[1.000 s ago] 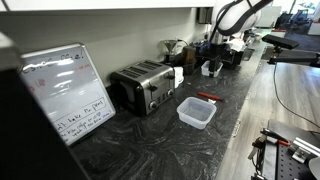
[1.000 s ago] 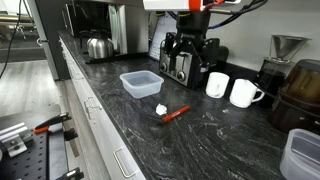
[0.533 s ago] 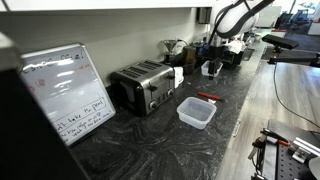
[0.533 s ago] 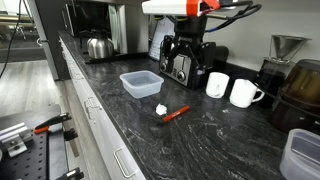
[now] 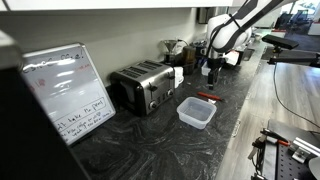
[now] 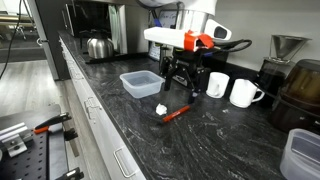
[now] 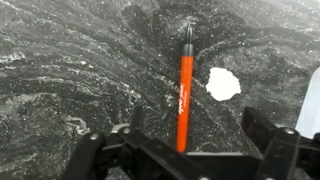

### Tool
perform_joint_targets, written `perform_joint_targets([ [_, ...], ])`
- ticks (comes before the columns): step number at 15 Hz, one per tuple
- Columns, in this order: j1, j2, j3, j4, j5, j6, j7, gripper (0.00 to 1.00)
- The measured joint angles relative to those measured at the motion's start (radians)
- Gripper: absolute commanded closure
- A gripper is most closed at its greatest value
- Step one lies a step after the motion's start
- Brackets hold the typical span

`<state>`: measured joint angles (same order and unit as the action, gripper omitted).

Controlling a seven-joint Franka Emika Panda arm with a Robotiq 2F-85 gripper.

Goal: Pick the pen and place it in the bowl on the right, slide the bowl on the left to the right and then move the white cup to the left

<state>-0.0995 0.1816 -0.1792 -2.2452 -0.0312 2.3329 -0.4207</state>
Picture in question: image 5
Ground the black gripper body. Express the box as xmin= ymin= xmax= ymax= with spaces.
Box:
xmin=207 ymin=57 xmax=225 ymax=75

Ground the brown translucent lidded container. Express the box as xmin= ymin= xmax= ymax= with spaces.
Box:
xmin=181 ymin=45 xmax=198 ymax=76

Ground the white ceramic mug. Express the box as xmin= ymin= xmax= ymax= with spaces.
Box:
xmin=173 ymin=66 xmax=185 ymax=88

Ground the dark glass coffee carafe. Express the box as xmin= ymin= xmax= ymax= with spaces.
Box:
xmin=163 ymin=52 xmax=183 ymax=67

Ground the metal cone coffee dripper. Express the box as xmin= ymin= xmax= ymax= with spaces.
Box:
xmin=161 ymin=39 xmax=181 ymax=54

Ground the stainless steel four-slot toaster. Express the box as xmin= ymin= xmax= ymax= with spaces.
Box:
xmin=109 ymin=59 xmax=177 ymax=118

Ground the black toggle clamp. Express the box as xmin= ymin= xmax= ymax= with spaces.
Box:
xmin=250 ymin=172 xmax=268 ymax=180
xmin=247 ymin=138 xmax=266 ymax=161

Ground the black cart platform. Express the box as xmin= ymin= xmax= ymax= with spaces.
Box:
xmin=261 ymin=118 xmax=320 ymax=180

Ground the black perforated breadboard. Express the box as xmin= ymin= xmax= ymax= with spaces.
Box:
xmin=274 ymin=143 xmax=320 ymax=180

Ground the small framed whiteboard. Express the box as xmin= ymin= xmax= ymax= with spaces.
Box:
xmin=20 ymin=42 xmax=117 ymax=147

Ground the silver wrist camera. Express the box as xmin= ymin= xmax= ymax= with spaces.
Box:
xmin=224 ymin=50 xmax=242 ymax=66

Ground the steel wall dispenser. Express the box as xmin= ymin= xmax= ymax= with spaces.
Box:
xmin=196 ymin=7 xmax=221 ymax=24

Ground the black stereo camera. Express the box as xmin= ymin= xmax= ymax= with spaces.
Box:
xmin=261 ymin=34 xmax=300 ymax=51

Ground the thin black hanging cable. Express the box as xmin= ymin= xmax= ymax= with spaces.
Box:
xmin=273 ymin=63 xmax=320 ymax=130

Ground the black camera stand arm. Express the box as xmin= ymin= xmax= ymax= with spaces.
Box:
xmin=266 ymin=49 xmax=320 ymax=69

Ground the orange-handled black clamp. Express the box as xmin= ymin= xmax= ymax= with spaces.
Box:
xmin=259 ymin=128 xmax=292 ymax=148

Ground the aluminium mounting bracket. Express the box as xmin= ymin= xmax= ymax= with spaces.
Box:
xmin=288 ymin=137 xmax=320 ymax=164

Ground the white wall cabinet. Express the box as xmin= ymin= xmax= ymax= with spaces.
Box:
xmin=0 ymin=0 xmax=234 ymax=14

